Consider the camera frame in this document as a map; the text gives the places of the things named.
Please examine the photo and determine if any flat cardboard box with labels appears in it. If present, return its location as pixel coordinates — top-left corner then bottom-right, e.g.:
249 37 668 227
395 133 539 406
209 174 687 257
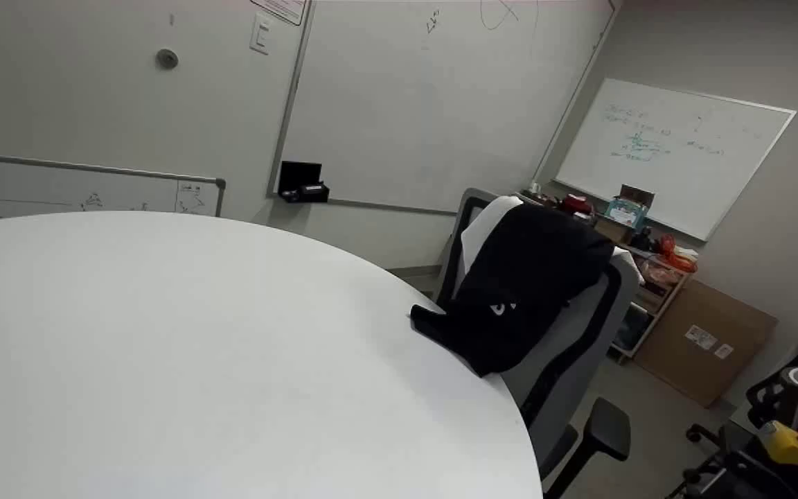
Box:
632 278 781 410

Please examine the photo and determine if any large wall whiteboard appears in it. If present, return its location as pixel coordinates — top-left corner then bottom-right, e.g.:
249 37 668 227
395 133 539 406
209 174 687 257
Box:
271 0 621 218

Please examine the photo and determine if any orange object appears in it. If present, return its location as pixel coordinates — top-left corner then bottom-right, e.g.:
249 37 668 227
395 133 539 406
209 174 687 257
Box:
654 234 702 275

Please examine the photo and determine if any teal box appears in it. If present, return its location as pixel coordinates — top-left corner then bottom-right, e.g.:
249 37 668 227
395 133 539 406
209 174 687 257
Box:
598 195 652 235

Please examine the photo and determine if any black marker holder box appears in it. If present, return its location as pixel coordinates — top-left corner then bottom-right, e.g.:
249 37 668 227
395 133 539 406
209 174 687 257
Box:
274 157 332 206

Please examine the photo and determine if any black cloth garment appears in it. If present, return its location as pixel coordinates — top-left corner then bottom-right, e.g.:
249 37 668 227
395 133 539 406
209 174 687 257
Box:
409 203 615 381

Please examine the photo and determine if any low whiteboard with metal frame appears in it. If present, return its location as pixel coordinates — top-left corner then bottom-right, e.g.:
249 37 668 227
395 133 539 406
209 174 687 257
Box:
0 151 230 227

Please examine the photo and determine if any small framed whiteboard with writing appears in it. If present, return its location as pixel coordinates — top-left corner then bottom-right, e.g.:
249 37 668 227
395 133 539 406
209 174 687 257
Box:
555 74 798 245

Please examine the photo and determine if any red object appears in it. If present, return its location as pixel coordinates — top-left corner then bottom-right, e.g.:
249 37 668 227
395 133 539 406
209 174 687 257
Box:
557 189 596 221

